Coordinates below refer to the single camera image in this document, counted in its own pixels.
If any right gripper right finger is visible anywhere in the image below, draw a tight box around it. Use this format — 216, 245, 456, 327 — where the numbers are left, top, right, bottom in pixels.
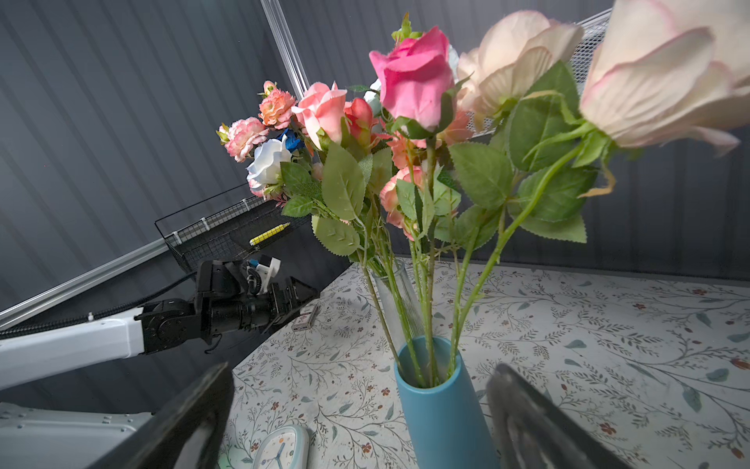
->
486, 363, 628, 469

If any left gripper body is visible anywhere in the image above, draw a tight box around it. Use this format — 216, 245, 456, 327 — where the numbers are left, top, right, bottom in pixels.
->
195, 258, 320, 344

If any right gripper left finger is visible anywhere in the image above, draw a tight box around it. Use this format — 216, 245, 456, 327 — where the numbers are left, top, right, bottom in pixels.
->
91, 363, 234, 468

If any teal ceramic vase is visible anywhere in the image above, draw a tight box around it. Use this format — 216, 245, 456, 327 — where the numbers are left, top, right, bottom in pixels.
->
396, 336, 501, 468

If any white blue rose stem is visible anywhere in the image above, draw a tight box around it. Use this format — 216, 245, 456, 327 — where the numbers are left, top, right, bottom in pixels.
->
247, 136, 292, 199

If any pink peony spray stem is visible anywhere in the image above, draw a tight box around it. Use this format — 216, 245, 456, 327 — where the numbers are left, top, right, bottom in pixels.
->
216, 117, 270, 163

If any clear ribbed glass vase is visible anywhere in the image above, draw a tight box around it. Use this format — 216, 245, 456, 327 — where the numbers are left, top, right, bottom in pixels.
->
374, 259, 425, 351

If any pink carnation spray stem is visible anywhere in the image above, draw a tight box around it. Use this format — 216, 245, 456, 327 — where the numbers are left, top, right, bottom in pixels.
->
388, 133, 479, 337

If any coral pink rose stem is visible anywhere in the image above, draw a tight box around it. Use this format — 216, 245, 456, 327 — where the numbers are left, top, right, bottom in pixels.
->
344, 98, 429, 388

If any pale cream rose stem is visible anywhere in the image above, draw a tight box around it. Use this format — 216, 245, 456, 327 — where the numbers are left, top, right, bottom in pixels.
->
448, 11, 598, 355

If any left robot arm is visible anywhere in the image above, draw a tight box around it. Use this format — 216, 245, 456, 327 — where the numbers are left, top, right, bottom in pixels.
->
1, 257, 318, 468

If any yellow marker in basket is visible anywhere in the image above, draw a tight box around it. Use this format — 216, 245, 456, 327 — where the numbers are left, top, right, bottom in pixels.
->
249, 223, 290, 246

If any small round alarm clock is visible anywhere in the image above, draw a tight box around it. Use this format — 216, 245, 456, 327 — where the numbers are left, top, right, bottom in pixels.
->
253, 425, 311, 469

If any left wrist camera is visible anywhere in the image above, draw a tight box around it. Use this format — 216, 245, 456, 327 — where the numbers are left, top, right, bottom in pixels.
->
246, 255, 281, 295

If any black wire basket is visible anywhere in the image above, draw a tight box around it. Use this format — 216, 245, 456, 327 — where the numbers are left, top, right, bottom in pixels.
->
154, 184, 310, 274

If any left black cable conduit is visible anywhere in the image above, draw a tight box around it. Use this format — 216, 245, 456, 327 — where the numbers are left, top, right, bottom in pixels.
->
0, 270, 197, 341

